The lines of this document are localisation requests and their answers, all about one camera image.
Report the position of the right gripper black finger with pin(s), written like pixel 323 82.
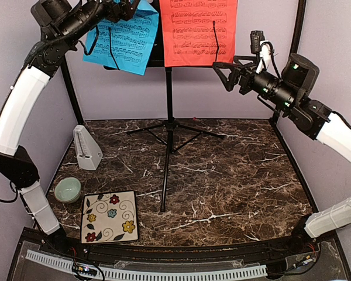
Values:
pixel 245 62
pixel 230 80

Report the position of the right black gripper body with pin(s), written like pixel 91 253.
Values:
pixel 281 94

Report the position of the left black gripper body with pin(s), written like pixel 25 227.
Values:
pixel 75 23

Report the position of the red sheet music page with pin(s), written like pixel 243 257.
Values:
pixel 198 32

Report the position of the black perforated music stand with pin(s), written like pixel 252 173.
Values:
pixel 170 123

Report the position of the blue sheet music page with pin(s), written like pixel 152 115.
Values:
pixel 125 45

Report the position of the white metronome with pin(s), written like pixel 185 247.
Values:
pixel 88 152

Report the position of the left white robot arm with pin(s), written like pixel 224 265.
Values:
pixel 40 66

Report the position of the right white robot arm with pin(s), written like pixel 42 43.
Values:
pixel 328 127

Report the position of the pale green ceramic bowl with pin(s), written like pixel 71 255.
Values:
pixel 68 190

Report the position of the square floral ceramic plate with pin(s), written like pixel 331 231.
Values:
pixel 109 218

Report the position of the small green circuit board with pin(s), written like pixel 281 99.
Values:
pixel 81 270

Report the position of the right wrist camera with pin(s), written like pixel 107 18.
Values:
pixel 263 50

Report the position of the left black frame post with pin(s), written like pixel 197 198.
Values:
pixel 71 87

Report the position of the black frame post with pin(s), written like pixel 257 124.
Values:
pixel 71 87
pixel 296 36

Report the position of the right black frame post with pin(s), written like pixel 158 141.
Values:
pixel 296 36

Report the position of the white slotted cable duct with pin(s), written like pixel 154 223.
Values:
pixel 124 270

